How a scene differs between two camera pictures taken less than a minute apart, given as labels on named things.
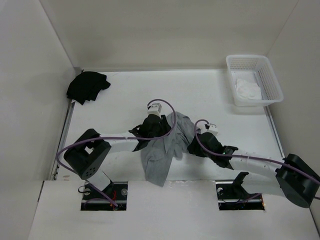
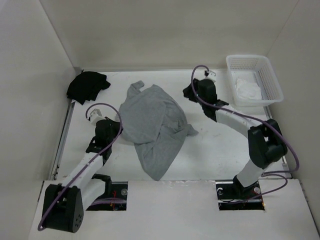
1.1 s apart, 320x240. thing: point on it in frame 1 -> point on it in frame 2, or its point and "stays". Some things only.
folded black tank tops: x=86 y=85 stays
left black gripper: x=165 y=127 -> x=117 y=125
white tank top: x=248 y=89 stays
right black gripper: x=193 y=148 -> x=188 y=93
